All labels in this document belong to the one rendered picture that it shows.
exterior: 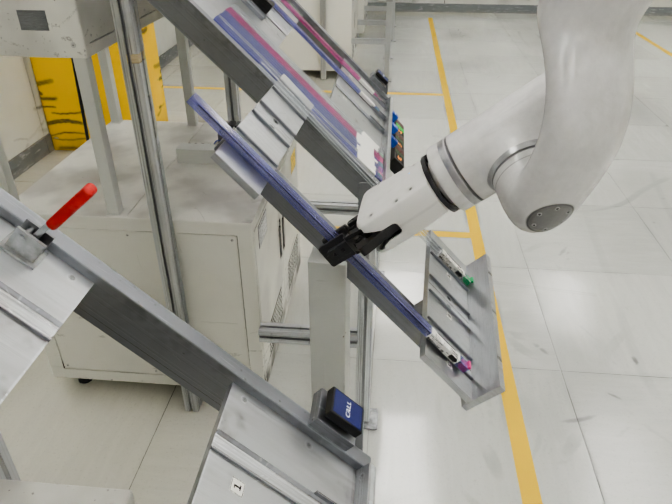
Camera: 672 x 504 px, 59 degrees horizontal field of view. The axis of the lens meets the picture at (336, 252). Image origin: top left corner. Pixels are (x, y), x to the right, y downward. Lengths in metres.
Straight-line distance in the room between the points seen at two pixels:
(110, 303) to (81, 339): 1.21
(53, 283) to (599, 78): 0.53
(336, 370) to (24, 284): 0.57
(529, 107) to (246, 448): 0.45
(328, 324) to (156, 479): 0.88
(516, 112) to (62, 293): 0.48
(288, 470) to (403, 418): 1.15
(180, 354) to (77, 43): 0.91
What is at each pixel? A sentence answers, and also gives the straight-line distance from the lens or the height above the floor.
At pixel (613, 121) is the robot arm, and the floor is 1.14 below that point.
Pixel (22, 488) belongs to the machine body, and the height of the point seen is 0.62.
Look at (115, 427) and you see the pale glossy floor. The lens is 1.88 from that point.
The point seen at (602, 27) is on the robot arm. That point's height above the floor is 1.21.
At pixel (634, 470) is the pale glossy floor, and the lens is 1.85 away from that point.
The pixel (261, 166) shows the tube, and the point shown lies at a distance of 0.72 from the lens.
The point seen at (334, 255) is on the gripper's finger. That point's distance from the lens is 0.74.
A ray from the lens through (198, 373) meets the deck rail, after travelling 0.68.
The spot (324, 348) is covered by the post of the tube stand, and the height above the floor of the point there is 0.66.
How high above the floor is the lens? 1.31
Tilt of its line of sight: 32 degrees down
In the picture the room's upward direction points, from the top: straight up
